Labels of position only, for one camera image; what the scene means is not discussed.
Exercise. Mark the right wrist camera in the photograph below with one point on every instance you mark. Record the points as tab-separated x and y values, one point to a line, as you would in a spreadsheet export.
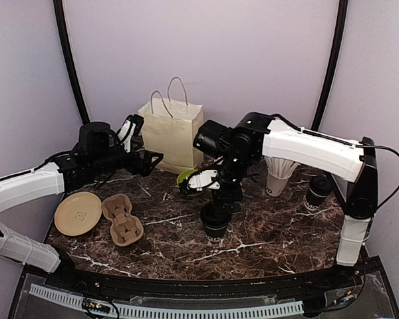
201	180

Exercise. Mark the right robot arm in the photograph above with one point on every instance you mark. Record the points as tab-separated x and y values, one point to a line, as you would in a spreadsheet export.
273	136

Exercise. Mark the black front rail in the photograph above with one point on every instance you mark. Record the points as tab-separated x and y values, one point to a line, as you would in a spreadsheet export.
215	270

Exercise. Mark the beige round plate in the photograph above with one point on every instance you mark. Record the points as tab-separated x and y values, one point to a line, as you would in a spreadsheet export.
78	214

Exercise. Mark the right black frame post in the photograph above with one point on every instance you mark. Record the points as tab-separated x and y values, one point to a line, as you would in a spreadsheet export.
332	64

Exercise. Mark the cream paper carry bag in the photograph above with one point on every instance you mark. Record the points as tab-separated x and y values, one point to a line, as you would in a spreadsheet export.
170	127

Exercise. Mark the green bowl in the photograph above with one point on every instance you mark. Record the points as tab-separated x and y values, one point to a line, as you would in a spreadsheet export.
181	183

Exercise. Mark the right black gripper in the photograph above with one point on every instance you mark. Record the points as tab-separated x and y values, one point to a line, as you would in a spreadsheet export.
235	195

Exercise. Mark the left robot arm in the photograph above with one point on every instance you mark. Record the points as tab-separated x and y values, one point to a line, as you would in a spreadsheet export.
99	150

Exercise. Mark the grey slotted cable duct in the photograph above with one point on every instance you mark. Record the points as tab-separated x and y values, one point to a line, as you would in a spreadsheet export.
145	307

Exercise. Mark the white paper cup holder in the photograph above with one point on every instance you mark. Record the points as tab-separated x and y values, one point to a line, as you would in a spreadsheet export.
275	184

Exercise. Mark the brown cardboard cup carrier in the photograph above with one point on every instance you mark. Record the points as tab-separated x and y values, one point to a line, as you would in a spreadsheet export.
125	228

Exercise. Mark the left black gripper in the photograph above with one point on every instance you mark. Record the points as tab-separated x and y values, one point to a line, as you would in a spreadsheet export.
145	168

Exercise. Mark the white wrapped straws bundle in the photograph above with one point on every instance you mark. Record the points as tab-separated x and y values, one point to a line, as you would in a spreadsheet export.
280	168

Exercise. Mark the black paper coffee cup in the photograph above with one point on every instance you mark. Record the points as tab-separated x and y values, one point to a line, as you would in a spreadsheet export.
312	201

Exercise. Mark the black plastic cup lid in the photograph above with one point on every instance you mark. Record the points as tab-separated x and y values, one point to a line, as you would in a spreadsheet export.
213	218

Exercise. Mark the left black frame post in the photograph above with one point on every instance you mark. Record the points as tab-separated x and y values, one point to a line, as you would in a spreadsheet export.
69	61

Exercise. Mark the black frame post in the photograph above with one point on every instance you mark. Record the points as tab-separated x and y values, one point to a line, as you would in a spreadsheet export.
332	64
69	61

